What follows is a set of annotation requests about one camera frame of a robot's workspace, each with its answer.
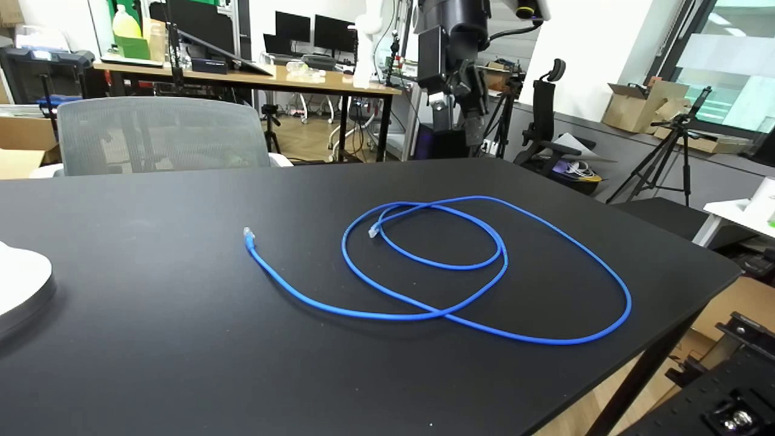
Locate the blue ethernet cable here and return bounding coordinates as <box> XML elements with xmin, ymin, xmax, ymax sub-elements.
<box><xmin>243</xmin><ymin>194</ymin><xmax>634</xmax><ymax>348</ymax></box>

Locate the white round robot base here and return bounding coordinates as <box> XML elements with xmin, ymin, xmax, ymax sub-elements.
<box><xmin>0</xmin><ymin>242</ymin><xmax>53</xmax><ymax>314</ymax></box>

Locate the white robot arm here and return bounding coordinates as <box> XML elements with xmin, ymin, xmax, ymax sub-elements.
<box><xmin>417</xmin><ymin>0</ymin><xmax>549</xmax><ymax>98</ymax></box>

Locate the wooden desk with black legs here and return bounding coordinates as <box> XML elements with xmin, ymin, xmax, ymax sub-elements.
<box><xmin>95</xmin><ymin>64</ymin><xmax>400</xmax><ymax>161</ymax></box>

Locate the black office chair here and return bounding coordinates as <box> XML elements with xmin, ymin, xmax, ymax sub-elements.
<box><xmin>513</xmin><ymin>59</ymin><xmax>601</xmax><ymax>196</ymax></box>

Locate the black computer monitor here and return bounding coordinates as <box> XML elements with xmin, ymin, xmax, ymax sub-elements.
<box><xmin>275</xmin><ymin>13</ymin><xmax>311</xmax><ymax>41</ymax></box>
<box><xmin>313</xmin><ymin>15</ymin><xmax>353</xmax><ymax>50</ymax></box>

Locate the open cardboard box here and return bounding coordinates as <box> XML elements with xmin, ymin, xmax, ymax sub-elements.
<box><xmin>604</xmin><ymin>77</ymin><xmax>688</xmax><ymax>134</ymax></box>

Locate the grey mesh office chair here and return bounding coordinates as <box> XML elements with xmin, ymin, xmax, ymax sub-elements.
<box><xmin>38</xmin><ymin>98</ymin><xmax>291</xmax><ymax>177</ymax></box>

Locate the black table leg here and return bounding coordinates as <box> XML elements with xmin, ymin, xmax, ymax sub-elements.
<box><xmin>587</xmin><ymin>314</ymin><xmax>696</xmax><ymax>436</ymax></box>

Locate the white side table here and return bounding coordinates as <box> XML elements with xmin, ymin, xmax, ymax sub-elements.
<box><xmin>693</xmin><ymin>177</ymin><xmax>775</xmax><ymax>247</ymax></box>

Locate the black perforated metal plate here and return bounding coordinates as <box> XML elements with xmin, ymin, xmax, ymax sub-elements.
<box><xmin>623</xmin><ymin>311</ymin><xmax>775</xmax><ymax>436</ymax></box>

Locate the black camera tripod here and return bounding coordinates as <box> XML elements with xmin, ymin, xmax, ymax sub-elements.
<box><xmin>608</xmin><ymin>88</ymin><xmax>713</xmax><ymax>203</ymax></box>

